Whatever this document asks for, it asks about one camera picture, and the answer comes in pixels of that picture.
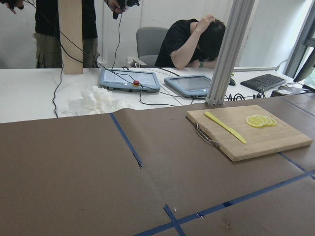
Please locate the left teach pendant tablet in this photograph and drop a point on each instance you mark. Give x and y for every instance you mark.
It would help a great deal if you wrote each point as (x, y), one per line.
(128, 80)

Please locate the teach pendant tablet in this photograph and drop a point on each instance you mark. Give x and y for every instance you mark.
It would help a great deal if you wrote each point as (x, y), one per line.
(128, 80)
(192, 86)

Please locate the right teach pendant tablet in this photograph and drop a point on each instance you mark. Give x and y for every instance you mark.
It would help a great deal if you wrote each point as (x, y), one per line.
(192, 86)

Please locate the brown paper table cover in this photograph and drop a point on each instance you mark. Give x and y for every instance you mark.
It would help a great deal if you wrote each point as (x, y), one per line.
(146, 172)

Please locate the crumpled white tissue pile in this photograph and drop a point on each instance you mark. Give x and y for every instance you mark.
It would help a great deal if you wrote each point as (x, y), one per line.
(90, 100)

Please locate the yellow plastic knife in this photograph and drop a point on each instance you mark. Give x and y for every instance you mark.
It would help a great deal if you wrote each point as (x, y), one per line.
(223, 125)

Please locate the grey office chair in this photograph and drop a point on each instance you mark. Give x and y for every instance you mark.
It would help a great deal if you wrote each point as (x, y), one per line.
(148, 42)

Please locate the seated person in black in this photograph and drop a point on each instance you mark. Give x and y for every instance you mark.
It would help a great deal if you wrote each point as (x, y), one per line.
(192, 43)

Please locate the black computer mouse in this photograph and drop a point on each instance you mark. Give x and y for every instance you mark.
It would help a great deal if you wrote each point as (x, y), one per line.
(232, 82)

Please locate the black keyboard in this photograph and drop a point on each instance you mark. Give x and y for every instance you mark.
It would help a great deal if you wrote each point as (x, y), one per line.
(263, 82)

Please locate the wooden cutting board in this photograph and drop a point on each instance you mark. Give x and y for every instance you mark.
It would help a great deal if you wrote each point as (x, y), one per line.
(259, 141)

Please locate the back lemon slice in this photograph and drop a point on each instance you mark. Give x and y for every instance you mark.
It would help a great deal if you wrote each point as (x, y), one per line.
(274, 122)

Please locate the standing person in black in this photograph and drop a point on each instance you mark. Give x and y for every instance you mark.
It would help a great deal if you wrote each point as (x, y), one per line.
(47, 34)

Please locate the wooden plank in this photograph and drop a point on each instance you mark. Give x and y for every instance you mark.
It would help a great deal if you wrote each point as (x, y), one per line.
(70, 21)

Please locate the aluminium frame post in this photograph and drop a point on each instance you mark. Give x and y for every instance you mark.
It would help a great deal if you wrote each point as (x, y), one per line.
(235, 30)

